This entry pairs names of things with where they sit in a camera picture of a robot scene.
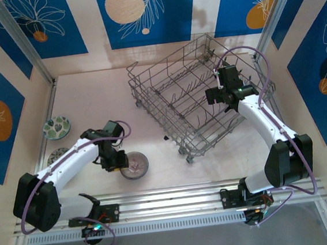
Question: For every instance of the green leaf pattern bowl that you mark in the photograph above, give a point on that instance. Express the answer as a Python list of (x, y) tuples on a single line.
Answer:
[(56, 127)]

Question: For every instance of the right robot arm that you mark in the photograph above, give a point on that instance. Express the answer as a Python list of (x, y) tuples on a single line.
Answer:
[(256, 119)]

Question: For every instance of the small black piece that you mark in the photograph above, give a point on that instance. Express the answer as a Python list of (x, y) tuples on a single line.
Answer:
[(166, 138)]

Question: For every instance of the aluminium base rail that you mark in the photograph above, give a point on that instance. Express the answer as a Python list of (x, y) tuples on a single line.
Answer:
[(165, 203)]

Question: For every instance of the blue floral wall poster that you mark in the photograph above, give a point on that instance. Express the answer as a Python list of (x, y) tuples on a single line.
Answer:
[(65, 36), (228, 12), (170, 17), (11, 47), (300, 8), (3, 85), (317, 99)]

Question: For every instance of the aluminium frame post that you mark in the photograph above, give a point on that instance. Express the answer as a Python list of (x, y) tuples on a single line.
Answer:
[(25, 40), (272, 16)]

